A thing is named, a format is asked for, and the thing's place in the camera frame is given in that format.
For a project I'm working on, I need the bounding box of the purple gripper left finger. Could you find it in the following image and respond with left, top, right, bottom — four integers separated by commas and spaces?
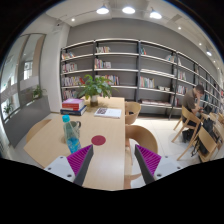
44, 144, 95, 187

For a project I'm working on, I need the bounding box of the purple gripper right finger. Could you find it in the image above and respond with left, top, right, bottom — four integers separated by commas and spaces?
134, 144, 183, 186

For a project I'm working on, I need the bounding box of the clear plastic water bottle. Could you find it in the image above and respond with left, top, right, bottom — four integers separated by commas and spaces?
62, 115, 81, 153

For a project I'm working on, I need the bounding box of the wooden chair near right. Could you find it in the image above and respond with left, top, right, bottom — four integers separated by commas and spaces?
124, 125, 158, 189

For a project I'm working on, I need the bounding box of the round red coaster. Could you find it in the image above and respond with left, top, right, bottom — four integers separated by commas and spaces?
91, 135, 106, 146

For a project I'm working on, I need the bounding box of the green ceramic mug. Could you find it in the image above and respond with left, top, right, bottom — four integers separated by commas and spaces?
71, 121, 81, 133

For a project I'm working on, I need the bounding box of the dark blue bottom book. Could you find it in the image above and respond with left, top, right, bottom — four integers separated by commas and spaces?
60, 105, 87, 116

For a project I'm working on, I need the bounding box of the open white magazine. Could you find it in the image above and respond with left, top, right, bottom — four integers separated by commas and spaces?
95, 108, 121, 118

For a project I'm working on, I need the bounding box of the wooden chair far right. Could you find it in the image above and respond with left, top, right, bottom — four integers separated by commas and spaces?
125, 102, 141, 125

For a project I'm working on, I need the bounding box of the pink top book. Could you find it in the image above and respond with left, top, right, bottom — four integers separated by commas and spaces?
62, 98, 84, 111

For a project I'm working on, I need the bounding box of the wooden chair under person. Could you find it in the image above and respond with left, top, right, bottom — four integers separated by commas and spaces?
173, 107, 201, 142

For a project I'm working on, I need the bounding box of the wooden chair with backpack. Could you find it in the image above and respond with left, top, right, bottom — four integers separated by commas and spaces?
179, 127, 218, 162

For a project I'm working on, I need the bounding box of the black backpack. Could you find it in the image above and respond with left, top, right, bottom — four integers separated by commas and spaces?
192, 119, 217, 161

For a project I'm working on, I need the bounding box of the potted green plant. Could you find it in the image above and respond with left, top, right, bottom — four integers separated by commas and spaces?
78, 74, 112, 107

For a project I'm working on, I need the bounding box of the seated person in brown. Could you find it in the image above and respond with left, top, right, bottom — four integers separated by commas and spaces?
182, 84, 204, 143

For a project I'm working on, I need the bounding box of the small plant by window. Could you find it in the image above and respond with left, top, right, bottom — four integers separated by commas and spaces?
32, 85, 46, 100

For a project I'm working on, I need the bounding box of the grey wall bookshelf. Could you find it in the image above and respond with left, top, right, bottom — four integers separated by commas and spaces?
60, 38, 223, 117

